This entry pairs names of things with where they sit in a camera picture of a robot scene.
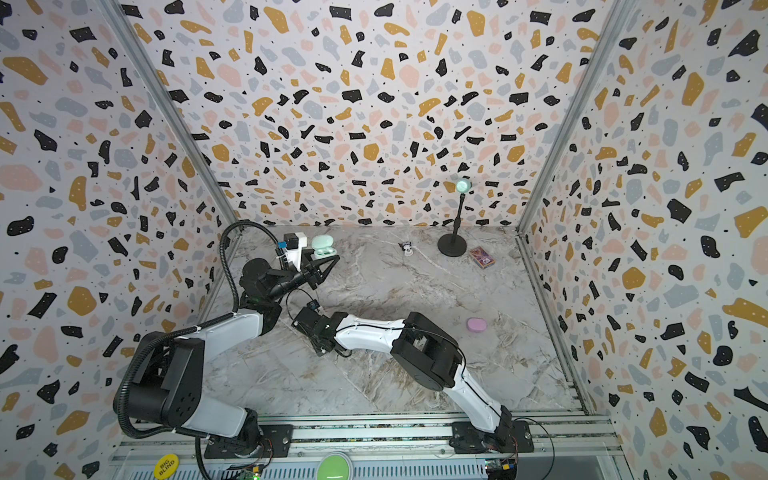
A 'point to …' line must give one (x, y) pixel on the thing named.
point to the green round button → (335, 466)
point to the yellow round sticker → (166, 466)
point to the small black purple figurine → (407, 248)
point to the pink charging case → (476, 324)
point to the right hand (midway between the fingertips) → (324, 333)
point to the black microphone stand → (455, 244)
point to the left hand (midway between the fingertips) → (337, 251)
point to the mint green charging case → (323, 246)
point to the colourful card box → (481, 257)
